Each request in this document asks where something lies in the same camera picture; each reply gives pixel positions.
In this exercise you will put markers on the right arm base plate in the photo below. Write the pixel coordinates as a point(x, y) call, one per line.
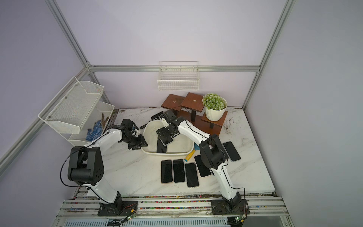
point(222, 207)

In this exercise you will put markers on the white mesh two-tier shelf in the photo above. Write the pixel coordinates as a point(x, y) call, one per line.
point(76, 109)

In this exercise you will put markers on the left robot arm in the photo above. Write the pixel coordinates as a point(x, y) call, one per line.
point(86, 166)

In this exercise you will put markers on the clear case phone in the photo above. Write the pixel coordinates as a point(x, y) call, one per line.
point(166, 171)

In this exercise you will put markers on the white case phone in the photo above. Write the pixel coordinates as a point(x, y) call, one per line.
point(162, 142)

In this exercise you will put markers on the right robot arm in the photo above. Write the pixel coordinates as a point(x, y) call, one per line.
point(213, 153)

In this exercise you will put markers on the light blue case phone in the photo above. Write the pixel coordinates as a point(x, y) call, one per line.
point(191, 175)

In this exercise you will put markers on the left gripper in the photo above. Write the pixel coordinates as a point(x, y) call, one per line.
point(141, 143)

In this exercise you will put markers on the white wire wall basket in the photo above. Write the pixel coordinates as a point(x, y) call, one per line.
point(178, 76)

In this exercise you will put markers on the blue yellow garden rake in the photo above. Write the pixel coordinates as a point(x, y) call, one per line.
point(190, 155)

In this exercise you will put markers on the blue cloth in shelf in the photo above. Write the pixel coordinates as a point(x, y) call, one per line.
point(95, 132)

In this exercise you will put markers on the dark phone bottom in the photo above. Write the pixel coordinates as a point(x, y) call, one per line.
point(232, 151)

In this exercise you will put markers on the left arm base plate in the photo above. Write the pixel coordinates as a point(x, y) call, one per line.
point(117, 208)

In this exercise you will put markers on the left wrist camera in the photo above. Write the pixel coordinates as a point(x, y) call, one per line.
point(129, 126)

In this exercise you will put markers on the brown wooden tiered stand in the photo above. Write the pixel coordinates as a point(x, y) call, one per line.
point(188, 107)

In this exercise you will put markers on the white plastic storage box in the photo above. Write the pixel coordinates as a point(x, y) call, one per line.
point(172, 145)

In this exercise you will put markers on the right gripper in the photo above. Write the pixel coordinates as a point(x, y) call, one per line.
point(167, 135)

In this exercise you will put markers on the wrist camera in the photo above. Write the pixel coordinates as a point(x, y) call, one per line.
point(169, 116)
point(129, 126)

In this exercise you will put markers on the black plastic scoop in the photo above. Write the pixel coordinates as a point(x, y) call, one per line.
point(155, 117)

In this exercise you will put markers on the white pot green plant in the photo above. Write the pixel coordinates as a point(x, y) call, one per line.
point(215, 106)

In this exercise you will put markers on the pink case phone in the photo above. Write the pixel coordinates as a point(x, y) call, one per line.
point(179, 171)

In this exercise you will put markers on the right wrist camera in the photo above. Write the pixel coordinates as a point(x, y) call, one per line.
point(169, 116)

